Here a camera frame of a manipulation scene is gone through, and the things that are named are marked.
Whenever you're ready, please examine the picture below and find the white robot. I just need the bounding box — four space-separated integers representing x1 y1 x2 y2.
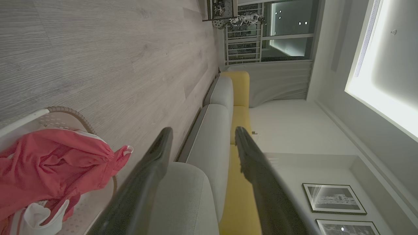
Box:
212 11 267 30

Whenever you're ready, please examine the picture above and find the large glass window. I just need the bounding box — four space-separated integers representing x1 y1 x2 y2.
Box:
263 0 319 61

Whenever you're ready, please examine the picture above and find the grey fabric sofa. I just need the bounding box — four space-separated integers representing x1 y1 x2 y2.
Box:
148 76 234 235

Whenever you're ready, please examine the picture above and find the black framed wall picture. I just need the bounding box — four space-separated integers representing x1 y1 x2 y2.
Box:
302 183 368 216
315 219 381 235

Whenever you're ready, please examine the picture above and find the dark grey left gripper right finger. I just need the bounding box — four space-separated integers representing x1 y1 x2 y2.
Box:
235 127 311 235

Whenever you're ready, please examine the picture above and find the yellow foam strip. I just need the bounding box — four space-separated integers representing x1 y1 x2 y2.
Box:
221 71 250 107
230 105 253 146
219 144 264 235

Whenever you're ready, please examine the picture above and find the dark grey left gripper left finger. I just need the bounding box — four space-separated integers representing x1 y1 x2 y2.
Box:
88 127 174 235

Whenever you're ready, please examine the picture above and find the red and white garment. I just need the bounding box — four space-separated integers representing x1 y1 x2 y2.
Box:
0 128 134 235

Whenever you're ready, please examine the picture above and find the white balcony railing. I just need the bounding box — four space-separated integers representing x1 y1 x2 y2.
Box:
224 3 265 66

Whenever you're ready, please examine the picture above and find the grey curtain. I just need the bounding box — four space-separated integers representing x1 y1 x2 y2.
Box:
225 60 314 108

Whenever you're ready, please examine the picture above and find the white laundry basket brown rim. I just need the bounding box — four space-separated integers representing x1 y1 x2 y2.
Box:
0 106 118 235

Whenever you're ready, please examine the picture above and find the ceiling air vent slot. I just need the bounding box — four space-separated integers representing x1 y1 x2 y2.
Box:
354 0 383 78

